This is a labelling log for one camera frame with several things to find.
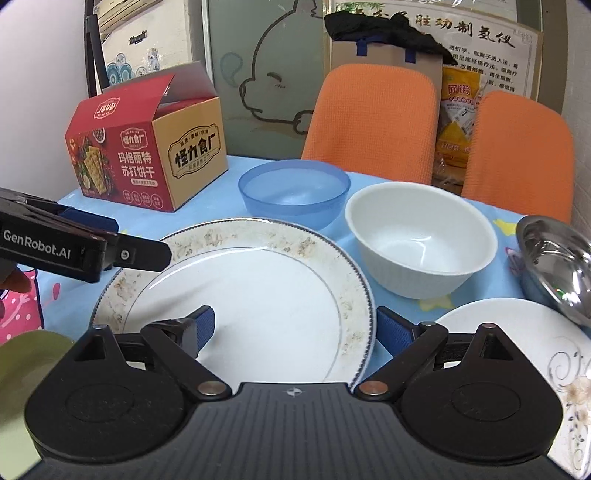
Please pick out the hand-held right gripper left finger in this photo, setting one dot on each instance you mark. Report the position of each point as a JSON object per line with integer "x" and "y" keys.
{"x": 205, "y": 325}

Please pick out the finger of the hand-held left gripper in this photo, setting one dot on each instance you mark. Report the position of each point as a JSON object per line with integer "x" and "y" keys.
{"x": 143, "y": 254}
{"x": 90, "y": 220}

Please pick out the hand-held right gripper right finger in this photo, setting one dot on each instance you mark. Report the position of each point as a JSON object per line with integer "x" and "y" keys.
{"x": 392, "y": 330}

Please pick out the large white patterned-rim plate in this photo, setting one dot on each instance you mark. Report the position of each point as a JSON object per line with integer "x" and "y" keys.
{"x": 277, "y": 300}

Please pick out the white ceramic bowl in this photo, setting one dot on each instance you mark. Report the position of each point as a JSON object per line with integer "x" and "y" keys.
{"x": 415, "y": 230}

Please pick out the pale green plate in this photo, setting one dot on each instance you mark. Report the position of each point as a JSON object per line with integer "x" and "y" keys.
{"x": 23, "y": 364}

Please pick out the white swirl-print plate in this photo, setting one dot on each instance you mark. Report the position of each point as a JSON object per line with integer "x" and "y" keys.
{"x": 545, "y": 332}

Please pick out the blue plastic bowl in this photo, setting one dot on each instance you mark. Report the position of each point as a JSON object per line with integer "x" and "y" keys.
{"x": 295, "y": 194}

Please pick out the stainless steel bowl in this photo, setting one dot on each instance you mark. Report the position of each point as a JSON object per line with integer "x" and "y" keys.
{"x": 554, "y": 267}

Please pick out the person's left hand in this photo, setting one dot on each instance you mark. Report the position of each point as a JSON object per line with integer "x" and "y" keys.
{"x": 17, "y": 280}

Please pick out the red cracker box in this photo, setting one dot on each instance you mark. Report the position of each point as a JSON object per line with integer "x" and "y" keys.
{"x": 138, "y": 161}

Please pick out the blue printed tablecloth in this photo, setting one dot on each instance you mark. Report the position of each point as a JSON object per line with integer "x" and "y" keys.
{"x": 217, "y": 207}

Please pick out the black metal stand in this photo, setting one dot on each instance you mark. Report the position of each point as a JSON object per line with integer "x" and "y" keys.
{"x": 98, "y": 55}

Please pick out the orange chair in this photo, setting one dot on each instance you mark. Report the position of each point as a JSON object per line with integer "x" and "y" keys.
{"x": 517, "y": 152}
{"x": 369, "y": 120}

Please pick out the white air conditioner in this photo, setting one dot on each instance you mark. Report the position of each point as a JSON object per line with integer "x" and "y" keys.
{"x": 124, "y": 11}

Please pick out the yellow packet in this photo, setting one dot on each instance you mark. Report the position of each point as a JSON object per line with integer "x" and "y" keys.
{"x": 455, "y": 120}

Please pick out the frosted glass cartoon door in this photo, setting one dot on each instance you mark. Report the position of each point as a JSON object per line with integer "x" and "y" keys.
{"x": 268, "y": 55}

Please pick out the brown paper bag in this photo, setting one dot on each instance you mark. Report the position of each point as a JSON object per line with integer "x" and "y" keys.
{"x": 388, "y": 57}

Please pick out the black cloth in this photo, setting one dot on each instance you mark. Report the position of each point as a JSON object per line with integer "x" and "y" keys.
{"x": 369, "y": 25}

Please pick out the wall poster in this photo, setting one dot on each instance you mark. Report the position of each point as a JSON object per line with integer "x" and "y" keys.
{"x": 498, "y": 46}

